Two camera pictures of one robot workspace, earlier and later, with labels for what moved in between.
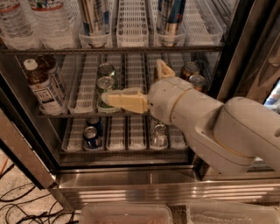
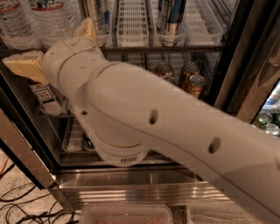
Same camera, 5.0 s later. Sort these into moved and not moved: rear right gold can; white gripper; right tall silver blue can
Moved: white gripper
Not moved: rear right gold can; right tall silver blue can
